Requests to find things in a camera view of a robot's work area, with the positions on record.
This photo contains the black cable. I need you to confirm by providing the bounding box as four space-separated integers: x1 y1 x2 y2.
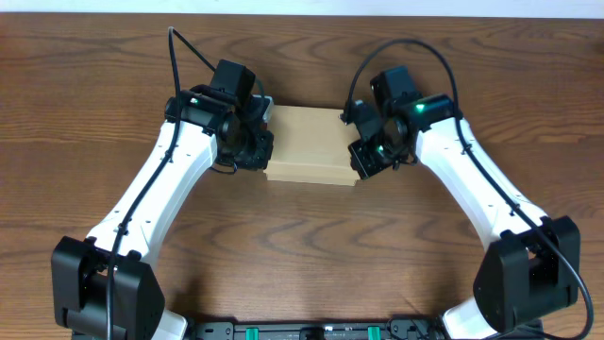
104 25 265 340
344 37 596 340

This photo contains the black mounting rail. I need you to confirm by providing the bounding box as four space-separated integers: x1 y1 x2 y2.
184 318 446 340

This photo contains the cardboard box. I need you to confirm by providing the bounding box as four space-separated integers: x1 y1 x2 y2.
264 105 359 186

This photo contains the left black cable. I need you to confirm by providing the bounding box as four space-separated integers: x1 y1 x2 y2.
104 25 265 340

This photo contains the right black cable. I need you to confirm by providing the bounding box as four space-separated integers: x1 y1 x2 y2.
344 37 596 340

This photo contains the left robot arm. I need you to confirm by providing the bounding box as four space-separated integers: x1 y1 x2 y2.
51 59 274 339

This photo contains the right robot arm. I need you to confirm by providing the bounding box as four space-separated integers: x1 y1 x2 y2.
341 67 580 339

